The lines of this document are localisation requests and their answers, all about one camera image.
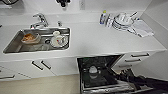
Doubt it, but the stainless steel dishwasher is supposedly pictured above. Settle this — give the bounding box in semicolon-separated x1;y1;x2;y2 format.
76;54;154;94

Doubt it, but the dishwasher rack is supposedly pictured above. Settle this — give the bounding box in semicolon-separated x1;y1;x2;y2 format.
81;64;119;89

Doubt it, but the white narrow drawer unit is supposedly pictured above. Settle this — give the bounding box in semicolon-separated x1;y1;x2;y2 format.
113;49;168;81

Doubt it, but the stack of white dishes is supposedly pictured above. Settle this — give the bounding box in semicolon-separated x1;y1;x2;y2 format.
112;11;138;32

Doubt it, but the small clear bottle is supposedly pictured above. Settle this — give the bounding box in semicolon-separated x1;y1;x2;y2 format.
106;16;114;28

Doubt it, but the white cup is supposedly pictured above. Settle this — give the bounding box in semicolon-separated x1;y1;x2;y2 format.
50;30;70;48

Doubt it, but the small sink soap pump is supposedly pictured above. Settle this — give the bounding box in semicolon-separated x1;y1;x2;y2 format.
56;20;63;28

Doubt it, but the black soap dispenser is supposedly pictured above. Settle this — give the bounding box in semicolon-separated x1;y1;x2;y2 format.
55;0;71;8

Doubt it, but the brown bowl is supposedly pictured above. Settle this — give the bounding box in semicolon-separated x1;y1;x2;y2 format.
21;31;42;45

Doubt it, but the chrome faucet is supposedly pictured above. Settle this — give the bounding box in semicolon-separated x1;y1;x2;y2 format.
29;12;50;30

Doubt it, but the stainless steel sink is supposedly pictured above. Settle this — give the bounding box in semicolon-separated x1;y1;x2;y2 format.
2;26;72;55

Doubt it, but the white wall outlet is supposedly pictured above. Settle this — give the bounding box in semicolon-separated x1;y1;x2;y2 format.
79;0;87;10

